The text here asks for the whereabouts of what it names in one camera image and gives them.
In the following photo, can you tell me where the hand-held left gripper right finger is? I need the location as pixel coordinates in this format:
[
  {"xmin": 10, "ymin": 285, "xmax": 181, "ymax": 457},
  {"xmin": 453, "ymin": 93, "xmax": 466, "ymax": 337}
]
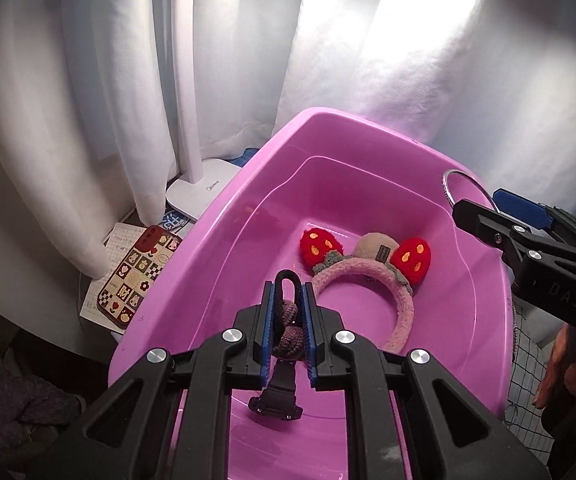
[{"xmin": 300, "ymin": 282, "xmax": 552, "ymax": 480}]

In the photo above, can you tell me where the beige fluffy pompom clip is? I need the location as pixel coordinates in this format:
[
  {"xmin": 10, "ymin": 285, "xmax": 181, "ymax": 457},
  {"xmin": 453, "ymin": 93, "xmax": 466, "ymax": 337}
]
[{"xmin": 356, "ymin": 232, "xmax": 400, "ymax": 264}]

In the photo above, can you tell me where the pink fluffy strawberry headband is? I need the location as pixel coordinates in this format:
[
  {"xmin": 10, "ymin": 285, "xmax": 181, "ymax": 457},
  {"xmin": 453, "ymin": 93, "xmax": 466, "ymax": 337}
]
[{"xmin": 299, "ymin": 227, "xmax": 433, "ymax": 354}]

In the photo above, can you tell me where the purple knotted hair tie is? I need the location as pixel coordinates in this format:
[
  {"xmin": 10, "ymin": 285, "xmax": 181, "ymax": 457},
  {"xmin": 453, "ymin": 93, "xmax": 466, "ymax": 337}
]
[{"xmin": 268, "ymin": 269, "xmax": 309, "ymax": 361}]

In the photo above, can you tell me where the patterned phone case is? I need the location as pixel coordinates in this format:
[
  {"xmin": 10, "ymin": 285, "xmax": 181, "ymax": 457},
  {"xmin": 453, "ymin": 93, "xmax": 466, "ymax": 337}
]
[{"xmin": 95, "ymin": 225, "xmax": 182, "ymax": 330}]

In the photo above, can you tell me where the silver metal ring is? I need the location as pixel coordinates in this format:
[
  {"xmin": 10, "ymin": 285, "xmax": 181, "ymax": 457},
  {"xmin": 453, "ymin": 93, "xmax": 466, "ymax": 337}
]
[{"xmin": 441, "ymin": 168, "xmax": 500, "ymax": 212}]

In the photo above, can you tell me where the blue cloth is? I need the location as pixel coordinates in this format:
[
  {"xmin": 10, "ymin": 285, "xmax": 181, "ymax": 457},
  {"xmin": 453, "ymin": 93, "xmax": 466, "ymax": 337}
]
[{"xmin": 227, "ymin": 147, "xmax": 260, "ymax": 170}]

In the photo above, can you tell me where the black wrist watch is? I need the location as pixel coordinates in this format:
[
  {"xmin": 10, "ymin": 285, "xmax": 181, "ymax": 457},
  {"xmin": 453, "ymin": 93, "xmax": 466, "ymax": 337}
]
[{"xmin": 247, "ymin": 359, "xmax": 304, "ymax": 424}]

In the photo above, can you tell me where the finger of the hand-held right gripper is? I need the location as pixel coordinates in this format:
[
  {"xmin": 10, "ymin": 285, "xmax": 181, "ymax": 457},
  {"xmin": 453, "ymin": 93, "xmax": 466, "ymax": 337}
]
[
  {"xmin": 491, "ymin": 188, "xmax": 576, "ymax": 257},
  {"xmin": 451, "ymin": 198, "xmax": 576, "ymax": 272}
]

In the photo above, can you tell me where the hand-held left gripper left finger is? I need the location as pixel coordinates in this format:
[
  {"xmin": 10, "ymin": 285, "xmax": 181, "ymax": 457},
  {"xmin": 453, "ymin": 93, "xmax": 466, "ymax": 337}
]
[{"xmin": 68, "ymin": 281, "xmax": 275, "ymax": 480}]

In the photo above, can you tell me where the pink plastic basin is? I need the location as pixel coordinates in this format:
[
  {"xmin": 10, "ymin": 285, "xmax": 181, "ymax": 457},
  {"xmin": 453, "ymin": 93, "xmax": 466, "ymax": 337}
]
[{"xmin": 107, "ymin": 107, "xmax": 514, "ymax": 480}]

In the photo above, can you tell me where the white black checked tablecloth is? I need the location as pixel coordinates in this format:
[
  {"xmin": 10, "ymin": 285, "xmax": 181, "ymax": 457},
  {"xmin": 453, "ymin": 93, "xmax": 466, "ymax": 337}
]
[{"xmin": 504, "ymin": 294, "xmax": 571, "ymax": 480}]

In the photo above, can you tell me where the white thick curtain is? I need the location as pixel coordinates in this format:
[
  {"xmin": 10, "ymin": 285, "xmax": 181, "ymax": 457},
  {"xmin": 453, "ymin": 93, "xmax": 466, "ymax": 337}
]
[{"xmin": 0, "ymin": 0, "xmax": 576, "ymax": 282}]

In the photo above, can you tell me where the person's right hand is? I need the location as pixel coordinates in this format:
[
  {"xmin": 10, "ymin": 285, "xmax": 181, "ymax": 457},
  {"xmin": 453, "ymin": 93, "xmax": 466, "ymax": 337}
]
[{"xmin": 533, "ymin": 325, "xmax": 576, "ymax": 433}]

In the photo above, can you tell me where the white desk lamp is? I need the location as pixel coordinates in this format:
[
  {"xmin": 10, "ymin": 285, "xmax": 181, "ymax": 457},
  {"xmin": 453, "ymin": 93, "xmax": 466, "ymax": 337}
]
[{"xmin": 165, "ymin": 0, "xmax": 237, "ymax": 221}]

